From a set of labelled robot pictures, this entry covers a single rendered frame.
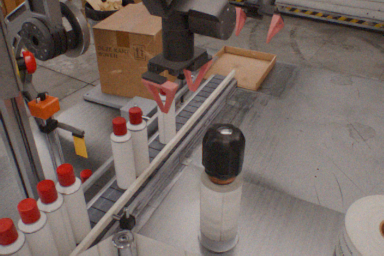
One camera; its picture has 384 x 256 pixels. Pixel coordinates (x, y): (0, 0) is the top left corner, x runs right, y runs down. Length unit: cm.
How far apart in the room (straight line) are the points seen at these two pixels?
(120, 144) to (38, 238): 29
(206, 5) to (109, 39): 82
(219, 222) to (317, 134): 64
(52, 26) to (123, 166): 53
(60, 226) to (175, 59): 40
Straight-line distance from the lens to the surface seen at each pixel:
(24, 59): 65
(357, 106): 156
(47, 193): 76
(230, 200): 76
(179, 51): 65
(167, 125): 110
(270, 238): 91
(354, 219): 80
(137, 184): 97
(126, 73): 140
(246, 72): 168
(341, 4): 495
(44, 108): 78
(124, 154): 93
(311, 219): 97
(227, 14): 60
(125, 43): 135
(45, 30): 124
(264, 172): 114
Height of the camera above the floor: 158
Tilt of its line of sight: 33 degrees down
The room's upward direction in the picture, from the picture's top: straight up
